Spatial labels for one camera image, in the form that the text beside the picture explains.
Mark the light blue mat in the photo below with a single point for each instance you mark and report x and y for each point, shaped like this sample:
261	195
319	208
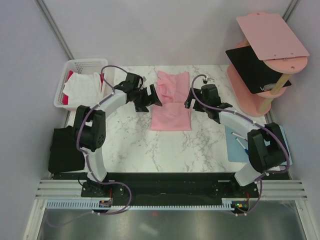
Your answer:
235	152

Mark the blue capped marker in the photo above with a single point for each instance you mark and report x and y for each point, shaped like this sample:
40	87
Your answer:
242	145

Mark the white cable duct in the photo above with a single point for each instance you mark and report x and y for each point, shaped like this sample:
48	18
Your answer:
226	205

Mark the black t shirt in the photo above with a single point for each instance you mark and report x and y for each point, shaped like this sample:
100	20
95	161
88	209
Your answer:
64	155

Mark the pink t shirt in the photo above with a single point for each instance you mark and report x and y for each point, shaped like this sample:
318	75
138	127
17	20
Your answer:
172	91

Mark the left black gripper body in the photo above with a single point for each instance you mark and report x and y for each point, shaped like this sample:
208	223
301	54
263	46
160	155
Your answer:
141	99

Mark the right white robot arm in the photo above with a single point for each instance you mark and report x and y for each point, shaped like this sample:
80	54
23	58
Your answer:
266	147

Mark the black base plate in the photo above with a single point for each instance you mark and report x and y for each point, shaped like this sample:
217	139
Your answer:
164	189

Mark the red capped marker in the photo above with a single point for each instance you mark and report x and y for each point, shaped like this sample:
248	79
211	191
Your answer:
239	136

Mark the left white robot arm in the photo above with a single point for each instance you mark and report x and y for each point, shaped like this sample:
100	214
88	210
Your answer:
89	127

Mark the white t shirt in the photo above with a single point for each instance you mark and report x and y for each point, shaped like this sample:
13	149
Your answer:
83	87

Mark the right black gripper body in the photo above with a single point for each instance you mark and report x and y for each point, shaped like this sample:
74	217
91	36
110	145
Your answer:
198	94

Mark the black board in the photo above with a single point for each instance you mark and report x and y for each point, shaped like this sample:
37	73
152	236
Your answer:
255	74

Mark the pink tiered shelf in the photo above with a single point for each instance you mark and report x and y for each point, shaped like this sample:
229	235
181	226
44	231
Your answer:
274	43

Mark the white plastic basket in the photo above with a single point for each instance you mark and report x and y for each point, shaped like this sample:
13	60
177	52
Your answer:
81	83

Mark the red t shirt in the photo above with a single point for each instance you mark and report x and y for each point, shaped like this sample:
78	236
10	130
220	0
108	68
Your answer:
67	100

